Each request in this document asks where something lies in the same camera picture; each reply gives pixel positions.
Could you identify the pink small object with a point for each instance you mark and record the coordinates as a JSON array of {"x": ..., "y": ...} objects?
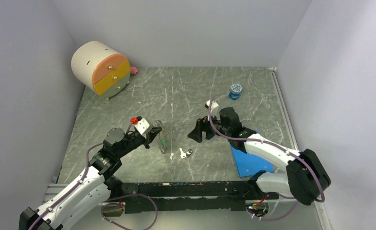
[{"x": 133, "y": 70}]

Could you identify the black white key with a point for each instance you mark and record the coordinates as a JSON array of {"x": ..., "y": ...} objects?
[{"x": 185, "y": 154}]

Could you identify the blue small jar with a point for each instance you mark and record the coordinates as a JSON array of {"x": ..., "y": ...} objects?
[{"x": 235, "y": 91}]

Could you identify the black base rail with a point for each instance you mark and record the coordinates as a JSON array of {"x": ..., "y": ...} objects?
[{"x": 177, "y": 196}]

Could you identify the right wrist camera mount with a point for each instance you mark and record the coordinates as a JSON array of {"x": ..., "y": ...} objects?
[{"x": 212, "y": 108}]

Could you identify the side aluminium rail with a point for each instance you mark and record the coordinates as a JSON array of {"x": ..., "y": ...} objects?
[{"x": 284, "y": 112}]

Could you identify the round mini drawer cabinet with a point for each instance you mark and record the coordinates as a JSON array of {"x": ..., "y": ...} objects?
[{"x": 101, "y": 68}]

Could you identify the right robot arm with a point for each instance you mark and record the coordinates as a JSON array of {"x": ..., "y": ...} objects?
[{"x": 303, "y": 176}]

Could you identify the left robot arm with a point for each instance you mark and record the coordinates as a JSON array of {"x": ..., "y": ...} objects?
[{"x": 95, "y": 184}]

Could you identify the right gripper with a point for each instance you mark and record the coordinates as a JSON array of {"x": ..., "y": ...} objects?
[{"x": 202, "y": 124}]

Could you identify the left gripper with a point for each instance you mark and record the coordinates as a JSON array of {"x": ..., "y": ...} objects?
[{"x": 150, "y": 135}]

